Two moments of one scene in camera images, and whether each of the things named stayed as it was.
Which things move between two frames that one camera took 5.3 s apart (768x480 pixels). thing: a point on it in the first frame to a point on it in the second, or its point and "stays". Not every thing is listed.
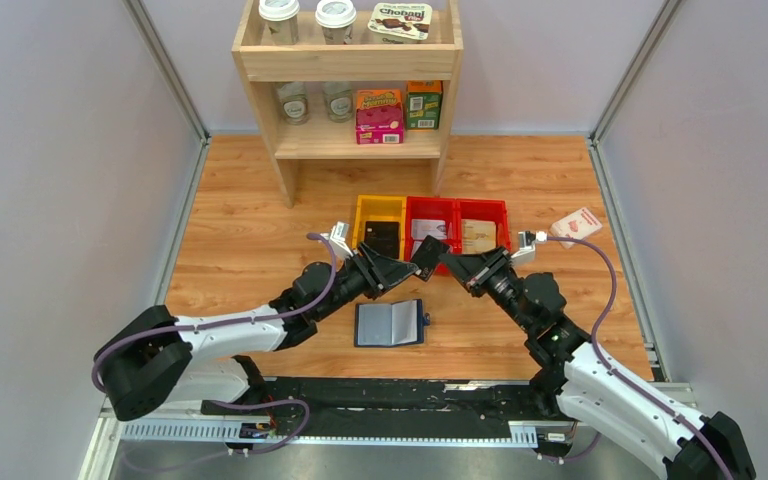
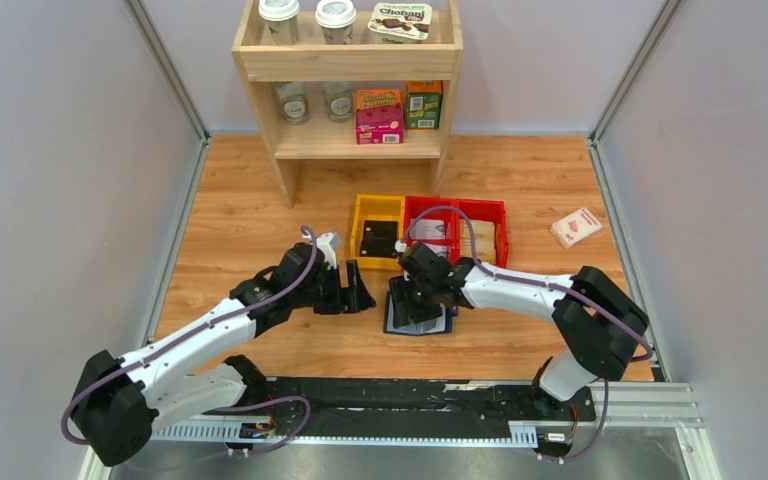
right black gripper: [470, 268] to [403, 307]
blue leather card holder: [389, 325] to [437, 325]
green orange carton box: [423, 104] stays
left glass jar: [294, 102] stays
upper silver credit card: [421, 228] stays
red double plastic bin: [461, 223] stays
